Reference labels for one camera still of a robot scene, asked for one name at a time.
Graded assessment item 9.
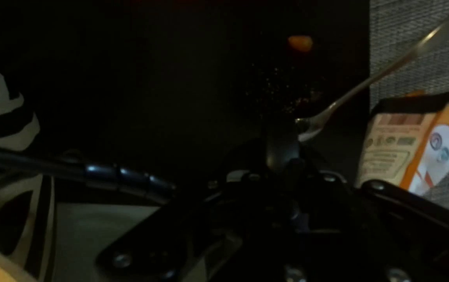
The silver metal spoon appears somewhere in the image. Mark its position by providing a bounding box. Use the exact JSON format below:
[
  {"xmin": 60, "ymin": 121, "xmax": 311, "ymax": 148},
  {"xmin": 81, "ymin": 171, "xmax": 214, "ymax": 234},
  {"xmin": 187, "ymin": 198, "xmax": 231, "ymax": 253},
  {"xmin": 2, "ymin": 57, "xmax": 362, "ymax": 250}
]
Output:
[{"xmin": 293, "ymin": 12, "xmax": 449, "ymax": 145}]

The black corrugated cable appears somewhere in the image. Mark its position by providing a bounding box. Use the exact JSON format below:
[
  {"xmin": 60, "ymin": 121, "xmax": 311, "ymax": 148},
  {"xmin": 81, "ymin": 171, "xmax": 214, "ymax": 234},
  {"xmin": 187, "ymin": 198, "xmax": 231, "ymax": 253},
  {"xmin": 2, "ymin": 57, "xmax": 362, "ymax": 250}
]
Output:
[{"xmin": 0, "ymin": 145, "xmax": 179, "ymax": 204}]

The orange white snack pouch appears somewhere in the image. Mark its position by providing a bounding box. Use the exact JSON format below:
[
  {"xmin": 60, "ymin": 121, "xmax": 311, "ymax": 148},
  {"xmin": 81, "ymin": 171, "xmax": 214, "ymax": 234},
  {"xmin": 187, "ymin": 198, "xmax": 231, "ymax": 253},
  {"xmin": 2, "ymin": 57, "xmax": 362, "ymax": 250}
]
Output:
[{"xmin": 354, "ymin": 85, "xmax": 449, "ymax": 198}]

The brown nut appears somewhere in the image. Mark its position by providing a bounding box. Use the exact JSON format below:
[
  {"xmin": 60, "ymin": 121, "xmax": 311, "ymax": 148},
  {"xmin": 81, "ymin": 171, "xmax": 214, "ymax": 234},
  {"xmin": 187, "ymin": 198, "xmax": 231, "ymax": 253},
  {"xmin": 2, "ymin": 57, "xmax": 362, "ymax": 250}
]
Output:
[{"xmin": 286, "ymin": 34, "xmax": 315, "ymax": 54}]

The glossy black cup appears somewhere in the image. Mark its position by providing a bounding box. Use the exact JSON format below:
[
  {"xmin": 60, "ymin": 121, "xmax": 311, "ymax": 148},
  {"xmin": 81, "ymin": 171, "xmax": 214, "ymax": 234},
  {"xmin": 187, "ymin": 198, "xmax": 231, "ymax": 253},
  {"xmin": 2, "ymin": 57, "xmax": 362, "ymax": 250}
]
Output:
[{"xmin": 243, "ymin": 60, "xmax": 325, "ymax": 159}]

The grey woven placemat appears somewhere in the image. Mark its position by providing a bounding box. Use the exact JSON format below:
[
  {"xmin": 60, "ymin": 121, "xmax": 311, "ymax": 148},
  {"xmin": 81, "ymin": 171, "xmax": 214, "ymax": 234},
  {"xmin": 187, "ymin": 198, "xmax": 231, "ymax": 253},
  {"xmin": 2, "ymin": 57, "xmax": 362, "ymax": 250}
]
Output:
[{"xmin": 367, "ymin": 0, "xmax": 449, "ymax": 222}]

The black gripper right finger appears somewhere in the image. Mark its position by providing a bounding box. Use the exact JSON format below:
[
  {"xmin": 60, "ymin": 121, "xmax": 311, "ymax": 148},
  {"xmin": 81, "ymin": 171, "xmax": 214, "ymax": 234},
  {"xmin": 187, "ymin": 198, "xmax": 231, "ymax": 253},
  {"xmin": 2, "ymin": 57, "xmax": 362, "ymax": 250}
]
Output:
[{"xmin": 284, "ymin": 123, "xmax": 449, "ymax": 254}]

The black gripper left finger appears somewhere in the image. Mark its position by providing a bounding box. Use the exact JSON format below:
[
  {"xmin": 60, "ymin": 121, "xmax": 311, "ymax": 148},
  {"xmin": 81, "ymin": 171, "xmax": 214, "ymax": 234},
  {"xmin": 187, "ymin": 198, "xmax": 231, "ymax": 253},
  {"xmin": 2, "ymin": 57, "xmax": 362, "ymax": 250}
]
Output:
[{"xmin": 95, "ymin": 121, "xmax": 286, "ymax": 281}]

